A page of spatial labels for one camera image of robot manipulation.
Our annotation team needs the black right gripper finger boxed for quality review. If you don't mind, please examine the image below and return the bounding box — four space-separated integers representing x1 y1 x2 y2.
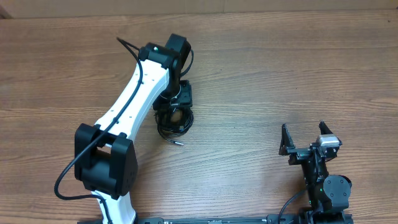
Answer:
279 124 295 156
318 121 333 135

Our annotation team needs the black USB cable thick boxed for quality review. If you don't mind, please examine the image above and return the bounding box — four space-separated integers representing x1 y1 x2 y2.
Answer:
154 108 194 139

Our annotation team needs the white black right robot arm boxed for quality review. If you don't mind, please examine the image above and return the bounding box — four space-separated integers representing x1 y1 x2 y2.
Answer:
277 121 353 223

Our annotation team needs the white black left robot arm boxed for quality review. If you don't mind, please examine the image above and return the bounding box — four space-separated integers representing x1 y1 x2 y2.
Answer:
73 34 194 223

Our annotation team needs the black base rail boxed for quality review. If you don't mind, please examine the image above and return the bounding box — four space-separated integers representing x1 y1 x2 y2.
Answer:
77 214 354 224

